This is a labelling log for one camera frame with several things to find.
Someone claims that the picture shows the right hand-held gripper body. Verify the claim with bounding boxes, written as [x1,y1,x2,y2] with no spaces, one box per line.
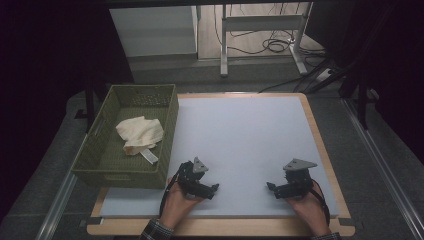
[280,157,319,200]

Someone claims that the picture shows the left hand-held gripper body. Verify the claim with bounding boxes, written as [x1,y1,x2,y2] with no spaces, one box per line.
[176,156,210,197]

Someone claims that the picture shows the green woven basket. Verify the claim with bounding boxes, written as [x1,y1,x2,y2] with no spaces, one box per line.
[71,83,180,190]

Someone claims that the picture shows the cream cloth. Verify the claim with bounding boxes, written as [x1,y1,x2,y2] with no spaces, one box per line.
[115,115,165,165]

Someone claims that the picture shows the person's right hand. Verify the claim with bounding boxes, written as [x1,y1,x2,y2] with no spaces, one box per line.
[285,181,332,237]

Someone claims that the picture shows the person's left hand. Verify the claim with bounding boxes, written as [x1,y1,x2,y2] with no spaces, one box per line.
[160,176,205,231]

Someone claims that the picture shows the wooden table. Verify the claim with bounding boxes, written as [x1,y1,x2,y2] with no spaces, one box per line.
[86,92,357,238]

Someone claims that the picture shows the pale blue table mat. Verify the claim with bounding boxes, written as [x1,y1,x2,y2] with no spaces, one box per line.
[99,95,340,220]

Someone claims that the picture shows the black stand leg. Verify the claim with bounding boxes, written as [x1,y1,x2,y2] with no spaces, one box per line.
[74,79,105,134]
[339,59,380,131]

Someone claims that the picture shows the white power strip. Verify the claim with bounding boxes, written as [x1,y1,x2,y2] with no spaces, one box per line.
[314,67,335,84]

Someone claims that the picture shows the white cabinet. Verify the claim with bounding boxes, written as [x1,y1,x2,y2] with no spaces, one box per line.
[109,4,200,63]

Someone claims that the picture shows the right hand-held gripper black cable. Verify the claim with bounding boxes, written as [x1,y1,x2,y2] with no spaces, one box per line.
[310,179,332,227]

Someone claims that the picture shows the hand-held gripper black cable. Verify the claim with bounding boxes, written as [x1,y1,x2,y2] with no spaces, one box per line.
[158,162,188,218]
[310,179,332,227]

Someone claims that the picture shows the left hand-held gripper black cable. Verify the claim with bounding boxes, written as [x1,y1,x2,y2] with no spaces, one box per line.
[158,162,188,218]

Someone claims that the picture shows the metal floor rail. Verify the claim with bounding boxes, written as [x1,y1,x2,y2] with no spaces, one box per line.
[34,133,90,240]
[340,97,424,240]

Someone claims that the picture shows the coiled black floor cables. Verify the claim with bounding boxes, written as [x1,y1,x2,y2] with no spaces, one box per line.
[213,2,327,58]

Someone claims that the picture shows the white desk frame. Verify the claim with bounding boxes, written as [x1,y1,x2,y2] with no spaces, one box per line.
[219,1,315,79]

